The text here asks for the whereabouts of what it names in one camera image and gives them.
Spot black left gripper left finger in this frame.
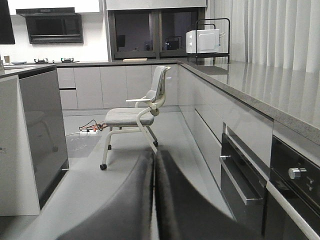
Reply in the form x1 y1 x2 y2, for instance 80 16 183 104
58 152 154 240

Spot wooden cutting board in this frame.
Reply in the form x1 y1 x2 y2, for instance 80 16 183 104
122 58 148 62

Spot grey curtain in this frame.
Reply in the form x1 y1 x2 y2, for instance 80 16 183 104
205 0 320 74

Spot black range hood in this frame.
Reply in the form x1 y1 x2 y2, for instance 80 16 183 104
16 7 83 44

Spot black built-in oven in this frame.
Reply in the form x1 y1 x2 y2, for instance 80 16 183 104
264 136 320 240

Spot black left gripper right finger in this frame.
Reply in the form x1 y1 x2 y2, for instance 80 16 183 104
155 150 261 240

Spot white microwave oven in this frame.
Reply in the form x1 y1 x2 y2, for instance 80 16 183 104
186 29 221 54

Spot dark window frame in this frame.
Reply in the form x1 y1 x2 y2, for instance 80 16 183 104
107 7 205 60

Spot black metal rack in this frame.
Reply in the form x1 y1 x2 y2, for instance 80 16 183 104
186 17 231 64

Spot grey white office chair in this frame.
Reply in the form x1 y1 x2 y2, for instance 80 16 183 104
100 65 171 171

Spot white power strip with cables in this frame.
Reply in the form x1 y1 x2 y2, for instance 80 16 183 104
65 119 107 137

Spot grey kitchen island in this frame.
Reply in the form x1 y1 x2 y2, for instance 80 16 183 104
0 65 69 216

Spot black built-in drawer appliance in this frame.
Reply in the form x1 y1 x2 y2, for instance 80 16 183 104
219 125 267 237

